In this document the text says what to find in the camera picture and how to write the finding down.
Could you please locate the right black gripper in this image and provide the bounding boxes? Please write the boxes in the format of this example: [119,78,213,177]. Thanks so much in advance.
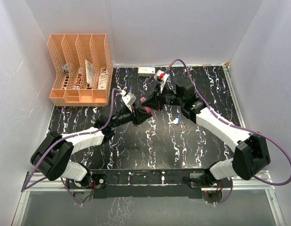
[142,83,185,111]

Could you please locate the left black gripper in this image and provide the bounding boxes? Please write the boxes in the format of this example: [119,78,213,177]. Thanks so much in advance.
[110,104,152,129]

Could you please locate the red strap keychain with ring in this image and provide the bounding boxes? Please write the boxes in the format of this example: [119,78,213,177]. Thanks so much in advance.
[139,97,152,113]

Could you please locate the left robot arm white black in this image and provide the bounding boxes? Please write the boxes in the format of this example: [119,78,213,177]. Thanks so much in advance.
[30,106,152,188]

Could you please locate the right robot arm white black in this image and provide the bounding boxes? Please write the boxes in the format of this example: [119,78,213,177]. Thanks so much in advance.
[141,84,271,187]

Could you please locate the silver key with blue tag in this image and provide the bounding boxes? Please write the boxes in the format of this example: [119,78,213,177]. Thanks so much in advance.
[168,116,180,124]

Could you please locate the small white red box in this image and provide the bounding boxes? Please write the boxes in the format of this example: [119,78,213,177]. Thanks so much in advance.
[137,67,155,77]

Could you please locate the white labelled packet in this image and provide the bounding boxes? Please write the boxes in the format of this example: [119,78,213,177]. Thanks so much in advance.
[97,71,108,89]

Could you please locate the white paper packet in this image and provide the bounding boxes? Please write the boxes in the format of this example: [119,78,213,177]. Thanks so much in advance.
[85,59,94,88]

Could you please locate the orange plastic file organizer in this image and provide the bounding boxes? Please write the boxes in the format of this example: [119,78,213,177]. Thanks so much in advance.
[48,34,113,106]

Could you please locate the round metal object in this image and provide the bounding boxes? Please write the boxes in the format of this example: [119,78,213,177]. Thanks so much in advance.
[63,64,69,73]

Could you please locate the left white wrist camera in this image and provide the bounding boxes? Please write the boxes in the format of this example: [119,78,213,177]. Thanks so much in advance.
[121,90,136,112]

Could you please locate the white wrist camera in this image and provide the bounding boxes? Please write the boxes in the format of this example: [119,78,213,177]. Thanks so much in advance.
[121,90,136,112]
[154,70,170,93]

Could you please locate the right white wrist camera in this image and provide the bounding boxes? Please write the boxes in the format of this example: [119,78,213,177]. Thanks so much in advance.
[154,70,170,93]

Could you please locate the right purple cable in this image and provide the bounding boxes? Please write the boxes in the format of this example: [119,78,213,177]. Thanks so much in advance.
[159,58,291,186]

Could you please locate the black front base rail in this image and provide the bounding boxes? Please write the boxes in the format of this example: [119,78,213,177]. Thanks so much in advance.
[92,169,204,199]

